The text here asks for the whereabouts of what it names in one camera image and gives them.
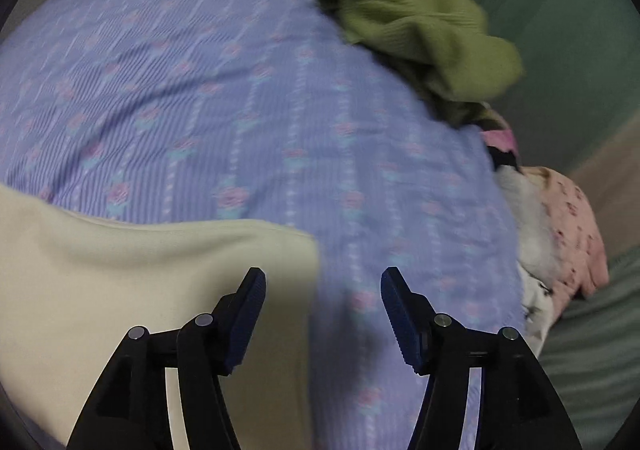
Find cream pants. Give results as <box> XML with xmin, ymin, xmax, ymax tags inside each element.
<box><xmin>0</xmin><ymin>182</ymin><xmax>321</xmax><ymax>450</ymax></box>

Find green knit garment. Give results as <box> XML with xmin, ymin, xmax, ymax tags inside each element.
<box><xmin>314</xmin><ymin>0</ymin><xmax>525</xmax><ymax>128</ymax></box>

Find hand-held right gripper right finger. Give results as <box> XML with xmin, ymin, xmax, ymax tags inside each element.
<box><xmin>380</xmin><ymin>267</ymin><xmax>583</xmax><ymax>450</ymax></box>

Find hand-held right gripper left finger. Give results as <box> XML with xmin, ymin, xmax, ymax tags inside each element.
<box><xmin>66</xmin><ymin>268</ymin><xmax>267</xmax><ymax>450</ymax></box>

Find purple floral blanket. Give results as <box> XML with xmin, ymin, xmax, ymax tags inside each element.
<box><xmin>0</xmin><ymin>0</ymin><xmax>541</xmax><ymax>450</ymax></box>

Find pink and black garment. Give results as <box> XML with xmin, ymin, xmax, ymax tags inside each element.
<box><xmin>479</xmin><ymin>112</ymin><xmax>523</xmax><ymax>171</ymax></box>

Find green cloth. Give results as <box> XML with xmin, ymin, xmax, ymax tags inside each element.
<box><xmin>467</xmin><ymin>0</ymin><xmax>640</xmax><ymax>165</ymax></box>
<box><xmin>537</xmin><ymin>250</ymin><xmax>640</xmax><ymax>450</ymax></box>

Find pink floral garment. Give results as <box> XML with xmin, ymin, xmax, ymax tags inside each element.
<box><xmin>520</xmin><ymin>167</ymin><xmax>610</xmax><ymax>311</ymax></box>

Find white garment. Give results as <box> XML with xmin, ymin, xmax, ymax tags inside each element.
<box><xmin>492</xmin><ymin>165</ymin><xmax>566</xmax><ymax>356</ymax></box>

